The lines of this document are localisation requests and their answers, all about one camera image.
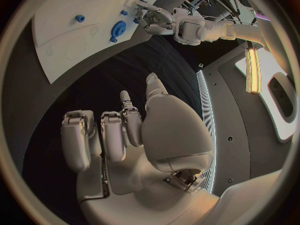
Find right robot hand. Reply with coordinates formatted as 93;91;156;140
60;72;226;225

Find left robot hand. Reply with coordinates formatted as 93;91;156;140
135;0;176;36

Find blue gear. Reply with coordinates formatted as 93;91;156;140
110;20;128;36

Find white task board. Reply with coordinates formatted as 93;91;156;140
31;0;175;85

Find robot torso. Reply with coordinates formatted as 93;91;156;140
195;41;299;199

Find glowing light bar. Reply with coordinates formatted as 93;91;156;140
244;47;262;95

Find white cable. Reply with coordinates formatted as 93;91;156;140
203;16;259;26

